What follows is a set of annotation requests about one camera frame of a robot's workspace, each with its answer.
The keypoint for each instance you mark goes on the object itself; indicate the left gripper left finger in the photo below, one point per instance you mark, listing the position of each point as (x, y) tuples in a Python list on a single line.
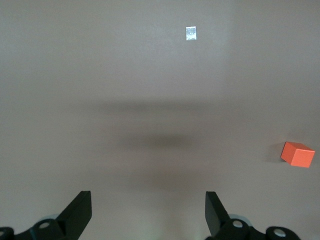
[(72, 220)]

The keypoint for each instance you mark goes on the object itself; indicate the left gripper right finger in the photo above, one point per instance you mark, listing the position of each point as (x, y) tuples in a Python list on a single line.
[(220, 222)]

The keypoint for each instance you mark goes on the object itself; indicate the orange wooden block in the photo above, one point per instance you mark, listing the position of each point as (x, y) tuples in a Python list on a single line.
[(297, 155)]

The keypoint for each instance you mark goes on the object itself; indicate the small clear tape patch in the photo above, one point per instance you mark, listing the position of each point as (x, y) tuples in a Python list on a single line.
[(191, 33)]

